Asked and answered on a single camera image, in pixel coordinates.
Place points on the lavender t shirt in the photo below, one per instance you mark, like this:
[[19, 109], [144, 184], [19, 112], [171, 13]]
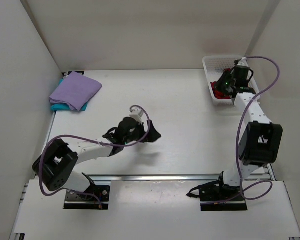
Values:
[[94, 85]]

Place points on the teal t shirt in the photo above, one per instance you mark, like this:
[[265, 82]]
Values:
[[62, 107]]

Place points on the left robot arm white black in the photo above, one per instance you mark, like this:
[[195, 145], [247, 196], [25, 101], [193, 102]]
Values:
[[61, 158]]

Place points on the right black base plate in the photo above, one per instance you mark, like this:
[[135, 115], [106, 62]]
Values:
[[215, 196]]

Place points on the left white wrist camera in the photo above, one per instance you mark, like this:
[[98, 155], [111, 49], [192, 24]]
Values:
[[136, 114]]

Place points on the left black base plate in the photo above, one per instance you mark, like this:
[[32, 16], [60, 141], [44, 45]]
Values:
[[102, 189]]

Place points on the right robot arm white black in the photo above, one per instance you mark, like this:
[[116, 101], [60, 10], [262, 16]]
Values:
[[259, 144]]

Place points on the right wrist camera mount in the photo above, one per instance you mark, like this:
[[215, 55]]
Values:
[[241, 62]]

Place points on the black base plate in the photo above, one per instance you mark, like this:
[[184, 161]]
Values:
[[102, 189], [215, 196]]

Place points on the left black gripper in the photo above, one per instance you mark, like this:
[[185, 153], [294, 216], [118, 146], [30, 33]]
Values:
[[152, 135]]

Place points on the red t shirt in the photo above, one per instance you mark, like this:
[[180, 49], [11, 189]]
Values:
[[217, 94]]

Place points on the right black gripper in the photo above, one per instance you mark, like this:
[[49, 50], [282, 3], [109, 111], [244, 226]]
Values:
[[219, 86]]

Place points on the white plastic basket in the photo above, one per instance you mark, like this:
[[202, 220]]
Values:
[[214, 67]]

